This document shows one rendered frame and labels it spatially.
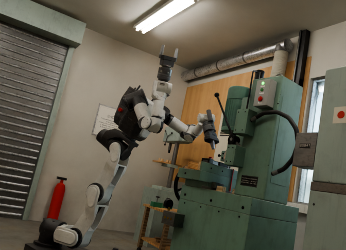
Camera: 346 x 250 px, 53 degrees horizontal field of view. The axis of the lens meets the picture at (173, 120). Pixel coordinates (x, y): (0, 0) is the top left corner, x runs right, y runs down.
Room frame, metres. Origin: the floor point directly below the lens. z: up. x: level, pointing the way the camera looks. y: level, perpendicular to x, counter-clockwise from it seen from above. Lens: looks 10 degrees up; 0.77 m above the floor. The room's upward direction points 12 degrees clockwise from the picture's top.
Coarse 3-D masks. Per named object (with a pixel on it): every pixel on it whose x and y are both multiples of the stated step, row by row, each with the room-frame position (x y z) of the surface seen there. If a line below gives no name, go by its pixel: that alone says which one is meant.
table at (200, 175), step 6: (180, 168) 2.26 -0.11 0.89; (180, 174) 2.25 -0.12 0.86; (186, 174) 2.20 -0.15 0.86; (192, 174) 2.16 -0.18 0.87; (198, 174) 2.11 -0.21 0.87; (204, 174) 2.12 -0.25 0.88; (210, 174) 2.15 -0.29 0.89; (216, 174) 2.18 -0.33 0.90; (198, 180) 2.11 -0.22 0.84; (204, 180) 2.13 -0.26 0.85; (210, 180) 2.16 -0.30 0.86; (216, 180) 2.19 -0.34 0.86; (222, 180) 2.22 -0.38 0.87; (228, 180) 2.25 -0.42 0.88; (234, 180) 2.28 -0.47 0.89; (228, 186) 2.26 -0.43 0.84; (234, 186) 2.29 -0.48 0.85
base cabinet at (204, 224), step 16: (192, 208) 2.19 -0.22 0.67; (208, 208) 2.08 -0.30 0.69; (192, 224) 2.17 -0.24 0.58; (208, 224) 2.07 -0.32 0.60; (224, 224) 1.97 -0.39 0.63; (240, 224) 1.88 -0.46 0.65; (256, 224) 1.88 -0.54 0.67; (272, 224) 1.96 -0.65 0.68; (288, 224) 2.05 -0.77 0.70; (176, 240) 2.26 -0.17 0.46; (192, 240) 2.15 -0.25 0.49; (208, 240) 2.05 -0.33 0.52; (224, 240) 1.95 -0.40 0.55; (240, 240) 1.87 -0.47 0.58; (256, 240) 1.89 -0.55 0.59; (272, 240) 1.98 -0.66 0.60; (288, 240) 2.06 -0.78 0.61
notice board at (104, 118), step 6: (102, 108) 4.94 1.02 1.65; (108, 108) 4.98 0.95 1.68; (114, 108) 5.03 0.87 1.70; (96, 114) 4.91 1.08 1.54; (102, 114) 4.95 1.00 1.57; (108, 114) 4.99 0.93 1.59; (114, 114) 5.04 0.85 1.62; (96, 120) 4.92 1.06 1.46; (102, 120) 4.96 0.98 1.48; (108, 120) 5.01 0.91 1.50; (96, 126) 4.93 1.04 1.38; (102, 126) 4.97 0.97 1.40; (108, 126) 5.01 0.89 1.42; (114, 126) 5.06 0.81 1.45; (96, 132) 4.94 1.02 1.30
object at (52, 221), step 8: (40, 224) 2.75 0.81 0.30; (48, 224) 2.71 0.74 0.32; (56, 224) 2.70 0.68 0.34; (40, 232) 2.74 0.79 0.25; (48, 232) 2.69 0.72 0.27; (40, 240) 2.71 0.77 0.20; (48, 240) 2.69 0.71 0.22; (24, 248) 2.67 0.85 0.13; (32, 248) 2.59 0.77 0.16; (40, 248) 2.61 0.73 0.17; (48, 248) 2.66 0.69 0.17; (56, 248) 2.71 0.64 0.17; (64, 248) 2.76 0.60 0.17; (80, 248) 2.87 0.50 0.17
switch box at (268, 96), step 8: (264, 80) 1.94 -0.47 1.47; (272, 80) 1.91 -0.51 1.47; (256, 88) 1.98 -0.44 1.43; (264, 88) 1.93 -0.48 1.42; (272, 88) 1.92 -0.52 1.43; (256, 96) 1.97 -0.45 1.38; (264, 96) 1.92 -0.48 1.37; (272, 96) 1.93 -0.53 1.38; (256, 104) 1.96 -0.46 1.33; (264, 104) 1.92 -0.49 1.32; (272, 104) 1.93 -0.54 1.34
